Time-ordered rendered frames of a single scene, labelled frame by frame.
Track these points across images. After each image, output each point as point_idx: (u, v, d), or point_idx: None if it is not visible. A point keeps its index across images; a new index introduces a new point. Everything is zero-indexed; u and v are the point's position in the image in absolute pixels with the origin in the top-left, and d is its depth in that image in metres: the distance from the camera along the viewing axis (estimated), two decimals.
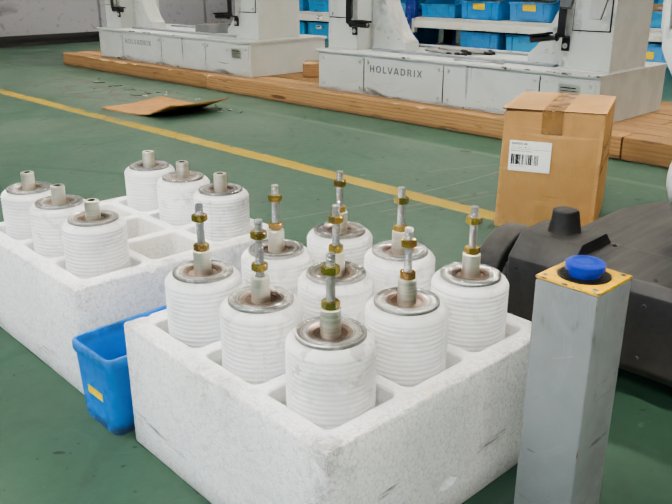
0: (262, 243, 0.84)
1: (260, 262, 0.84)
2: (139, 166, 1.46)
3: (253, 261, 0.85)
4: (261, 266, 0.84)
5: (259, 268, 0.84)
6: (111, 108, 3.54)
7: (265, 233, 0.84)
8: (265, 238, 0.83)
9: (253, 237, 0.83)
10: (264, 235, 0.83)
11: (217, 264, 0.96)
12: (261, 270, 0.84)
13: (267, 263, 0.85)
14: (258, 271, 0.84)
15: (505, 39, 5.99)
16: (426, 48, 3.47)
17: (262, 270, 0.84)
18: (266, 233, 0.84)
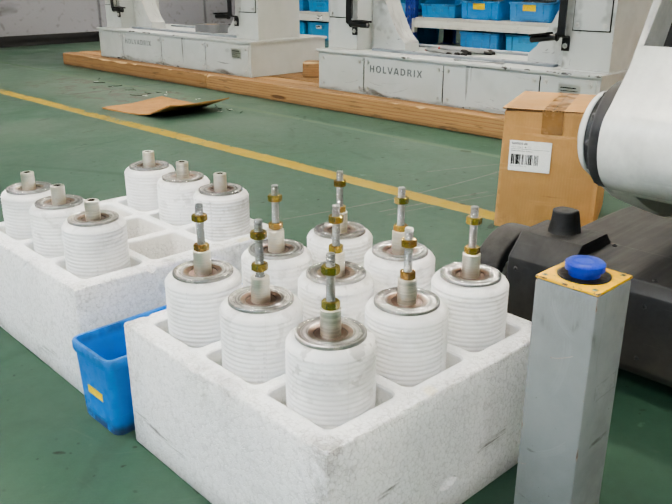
0: (262, 243, 0.84)
1: (260, 262, 0.84)
2: (139, 166, 1.46)
3: (253, 261, 0.85)
4: (261, 266, 0.84)
5: (259, 268, 0.84)
6: (111, 108, 3.54)
7: (265, 233, 0.84)
8: (265, 238, 0.83)
9: (253, 237, 0.83)
10: (264, 235, 0.83)
11: (217, 264, 0.96)
12: (261, 270, 0.84)
13: (267, 263, 0.85)
14: (258, 271, 0.84)
15: (505, 39, 5.99)
16: (426, 48, 3.47)
17: (262, 270, 0.84)
18: (266, 233, 0.84)
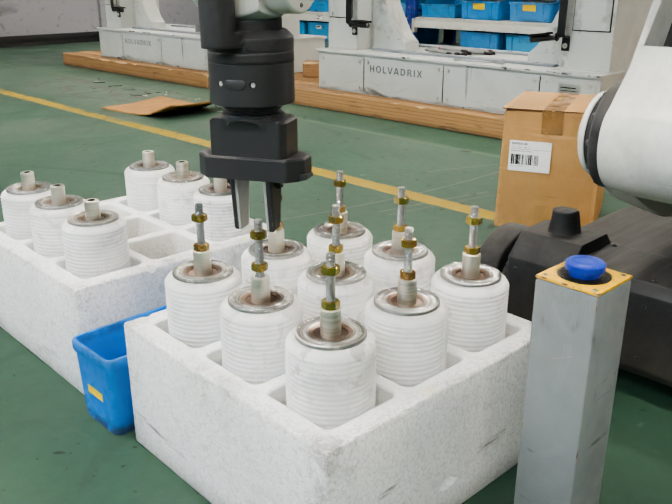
0: (262, 243, 0.84)
1: (260, 262, 0.84)
2: (139, 166, 1.46)
3: (253, 261, 0.85)
4: (261, 266, 0.84)
5: (259, 268, 0.84)
6: (111, 108, 3.54)
7: (265, 233, 0.84)
8: (265, 238, 0.83)
9: (253, 237, 0.83)
10: (264, 235, 0.83)
11: (217, 264, 0.96)
12: (261, 270, 0.84)
13: (267, 263, 0.85)
14: (258, 271, 0.84)
15: (505, 39, 5.99)
16: (426, 48, 3.47)
17: (262, 270, 0.84)
18: (266, 233, 0.84)
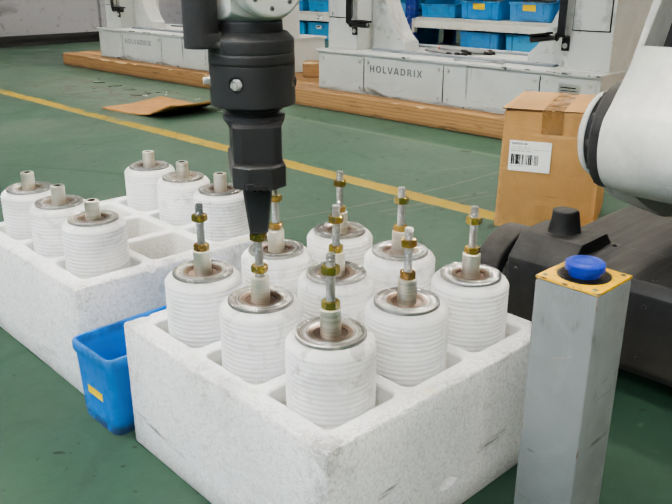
0: (258, 247, 0.84)
1: (255, 262, 0.85)
2: (139, 166, 1.46)
3: (266, 263, 0.85)
4: (252, 264, 0.85)
5: (253, 265, 0.86)
6: (111, 108, 3.54)
7: (251, 236, 0.83)
8: (250, 239, 0.84)
9: (256, 234, 0.85)
10: (249, 236, 0.84)
11: (217, 264, 0.96)
12: (252, 268, 0.86)
13: (256, 269, 0.84)
14: (253, 268, 0.86)
15: (505, 39, 5.99)
16: (426, 48, 3.47)
17: (252, 269, 0.85)
18: (254, 238, 0.83)
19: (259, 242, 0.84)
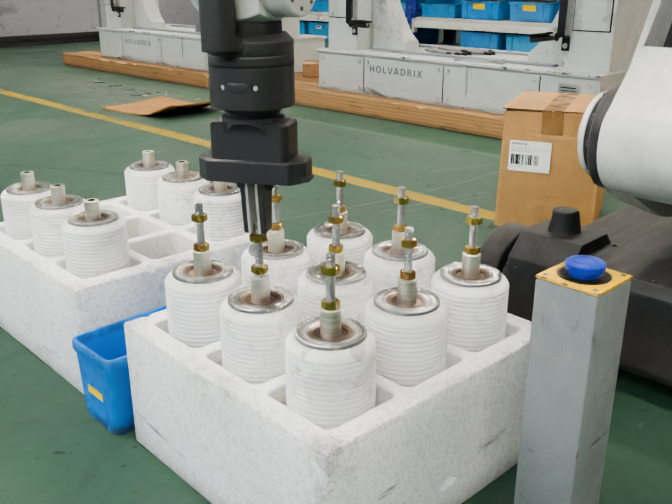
0: (262, 246, 0.84)
1: (259, 265, 0.85)
2: (139, 166, 1.46)
3: (254, 263, 0.86)
4: (259, 269, 0.84)
5: (257, 270, 0.84)
6: (111, 108, 3.54)
7: (264, 236, 0.83)
8: (263, 241, 0.83)
9: (252, 239, 0.83)
10: (263, 238, 0.83)
11: (217, 264, 0.96)
12: (259, 272, 0.85)
13: (268, 266, 0.85)
14: (256, 273, 0.85)
15: (505, 39, 5.99)
16: (426, 48, 3.47)
17: (261, 273, 0.85)
18: (266, 236, 0.84)
19: None
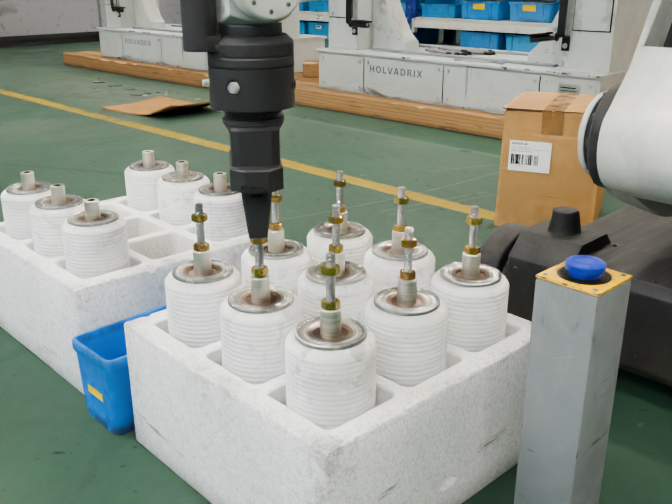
0: (257, 249, 0.84)
1: (256, 264, 0.85)
2: (139, 166, 1.46)
3: (267, 266, 0.85)
4: (253, 266, 0.86)
5: (255, 267, 0.86)
6: (111, 108, 3.54)
7: None
8: (250, 241, 0.84)
9: None
10: (249, 238, 0.84)
11: (217, 264, 0.96)
12: (254, 270, 0.86)
13: (254, 271, 0.85)
14: (256, 270, 0.86)
15: (505, 39, 5.99)
16: (426, 48, 3.47)
17: (253, 270, 0.86)
18: (252, 240, 0.83)
19: (258, 245, 0.84)
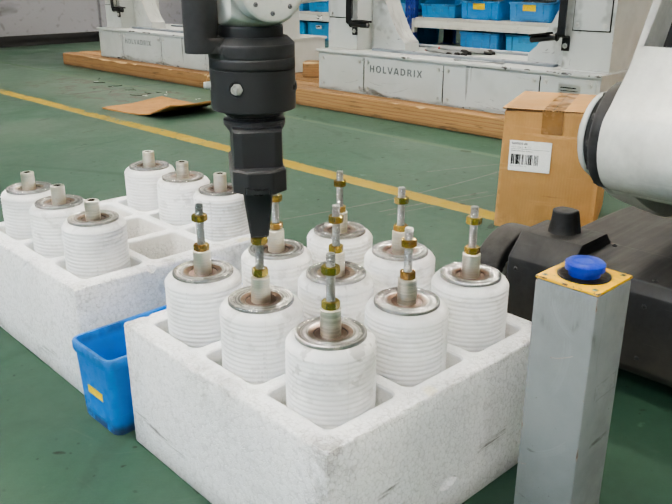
0: (262, 249, 0.84)
1: (258, 267, 0.85)
2: (139, 166, 1.46)
3: None
4: (257, 271, 0.84)
5: (255, 273, 0.85)
6: (111, 108, 3.54)
7: (263, 239, 0.83)
8: (262, 244, 0.83)
9: (251, 241, 0.84)
10: (261, 241, 0.83)
11: (217, 264, 0.96)
12: (257, 275, 0.85)
13: (268, 270, 0.85)
14: (254, 276, 0.85)
15: (505, 39, 5.99)
16: (426, 48, 3.47)
17: (258, 275, 0.85)
18: (266, 240, 0.84)
19: None
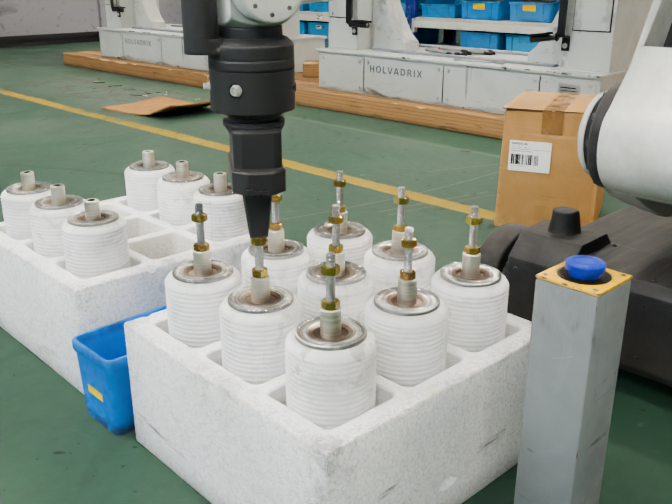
0: (257, 248, 0.85)
1: (263, 266, 0.85)
2: (139, 166, 1.46)
3: (254, 270, 0.85)
4: (267, 268, 0.86)
5: (267, 271, 0.85)
6: (111, 108, 3.54)
7: None
8: (264, 240, 0.85)
9: (263, 242, 0.84)
10: (265, 237, 0.85)
11: (217, 264, 0.96)
12: (267, 272, 0.86)
13: None
14: (267, 274, 0.85)
15: (505, 39, 5.99)
16: (426, 48, 3.47)
17: (267, 272, 0.86)
18: (258, 237, 0.85)
19: None
